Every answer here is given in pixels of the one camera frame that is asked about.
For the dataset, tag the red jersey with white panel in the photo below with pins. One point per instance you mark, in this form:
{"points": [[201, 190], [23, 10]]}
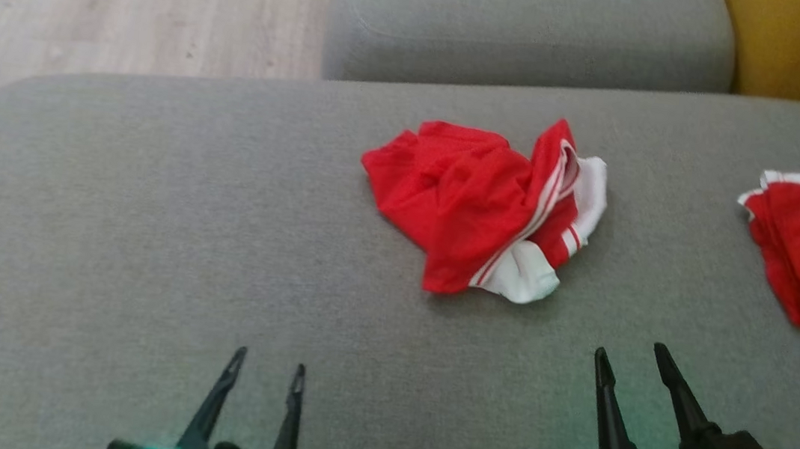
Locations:
{"points": [[449, 192]]}

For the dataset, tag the large grey sofa seat cushion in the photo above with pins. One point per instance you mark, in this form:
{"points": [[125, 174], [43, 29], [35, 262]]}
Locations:
{"points": [[144, 225]]}

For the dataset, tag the medium grey sofa seat cushion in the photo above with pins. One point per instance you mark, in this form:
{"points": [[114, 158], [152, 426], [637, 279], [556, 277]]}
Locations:
{"points": [[528, 28]]}

